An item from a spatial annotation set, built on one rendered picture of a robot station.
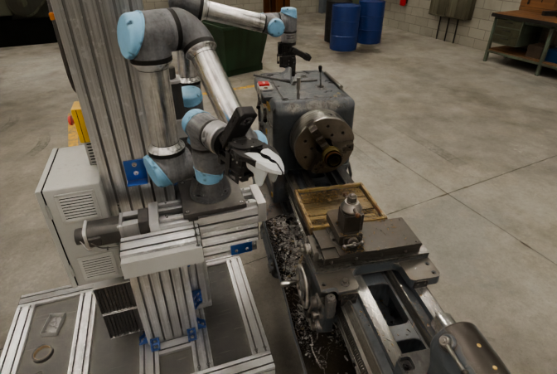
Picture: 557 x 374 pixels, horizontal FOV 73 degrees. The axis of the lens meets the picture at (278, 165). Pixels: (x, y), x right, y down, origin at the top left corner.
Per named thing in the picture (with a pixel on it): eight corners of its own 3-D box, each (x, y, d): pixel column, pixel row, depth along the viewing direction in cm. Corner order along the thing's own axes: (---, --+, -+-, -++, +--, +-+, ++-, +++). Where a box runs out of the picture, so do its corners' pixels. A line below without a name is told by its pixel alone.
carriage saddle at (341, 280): (301, 246, 157) (301, 235, 154) (403, 232, 165) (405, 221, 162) (322, 305, 131) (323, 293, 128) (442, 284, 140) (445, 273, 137)
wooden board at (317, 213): (293, 196, 188) (293, 189, 186) (360, 187, 195) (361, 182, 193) (309, 235, 163) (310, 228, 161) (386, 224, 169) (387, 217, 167)
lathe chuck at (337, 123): (284, 162, 199) (298, 107, 184) (338, 167, 207) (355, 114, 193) (288, 171, 191) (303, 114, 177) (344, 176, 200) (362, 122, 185)
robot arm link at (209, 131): (228, 118, 92) (199, 123, 87) (239, 124, 89) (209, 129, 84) (227, 146, 95) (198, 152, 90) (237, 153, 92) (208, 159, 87)
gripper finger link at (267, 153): (291, 190, 77) (263, 172, 83) (295, 164, 75) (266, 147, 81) (279, 193, 75) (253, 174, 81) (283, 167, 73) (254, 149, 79)
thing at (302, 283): (291, 287, 168) (292, 248, 156) (312, 284, 170) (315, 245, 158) (307, 340, 145) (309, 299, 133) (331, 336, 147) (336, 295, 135)
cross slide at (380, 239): (303, 239, 152) (304, 230, 150) (400, 225, 160) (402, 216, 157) (315, 269, 138) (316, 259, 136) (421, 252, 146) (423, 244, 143)
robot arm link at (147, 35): (201, 181, 127) (180, 9, 99) (159, 197, 119) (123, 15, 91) (185, 167, 135) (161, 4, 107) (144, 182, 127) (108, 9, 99)
